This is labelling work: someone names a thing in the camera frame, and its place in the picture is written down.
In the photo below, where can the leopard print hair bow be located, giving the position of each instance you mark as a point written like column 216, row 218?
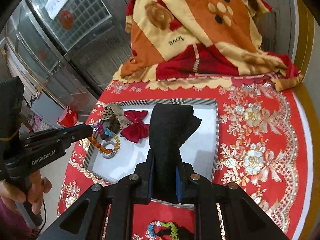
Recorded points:
column 110, row 111

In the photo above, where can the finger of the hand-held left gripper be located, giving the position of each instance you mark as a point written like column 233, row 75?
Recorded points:
column 80, row 132

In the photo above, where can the red velvet hair bow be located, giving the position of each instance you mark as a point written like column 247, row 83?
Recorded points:
column 133, row 130

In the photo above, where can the orange red floral blanket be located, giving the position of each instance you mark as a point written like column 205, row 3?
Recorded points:
column 200, row 30

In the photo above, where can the white table liner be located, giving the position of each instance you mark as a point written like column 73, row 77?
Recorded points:
column 309, row 140

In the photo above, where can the yellow wooden door frame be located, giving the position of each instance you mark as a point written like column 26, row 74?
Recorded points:
column 303, row 30

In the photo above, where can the person's left hand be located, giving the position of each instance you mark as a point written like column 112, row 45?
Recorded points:
column 41, row 187

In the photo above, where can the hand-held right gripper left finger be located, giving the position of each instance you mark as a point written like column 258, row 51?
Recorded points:
column 149, row 180

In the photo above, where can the red round sticker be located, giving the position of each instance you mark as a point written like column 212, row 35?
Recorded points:
column 65, row 20

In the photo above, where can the person's left forearm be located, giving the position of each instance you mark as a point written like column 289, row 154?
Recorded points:
column 10, row 225

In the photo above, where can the red gold floral tablecloth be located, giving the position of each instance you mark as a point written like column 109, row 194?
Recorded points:
column 250, row 180

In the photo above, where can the striped cardboard box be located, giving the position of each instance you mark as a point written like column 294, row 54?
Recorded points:
column 200, row 135

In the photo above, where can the white paper sign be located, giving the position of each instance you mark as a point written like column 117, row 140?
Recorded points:
column 56, row 2

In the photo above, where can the black terry headband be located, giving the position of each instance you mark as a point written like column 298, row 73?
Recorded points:
column 170, row 135

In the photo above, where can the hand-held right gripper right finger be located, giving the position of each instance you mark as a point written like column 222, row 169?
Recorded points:
column 178, row 182

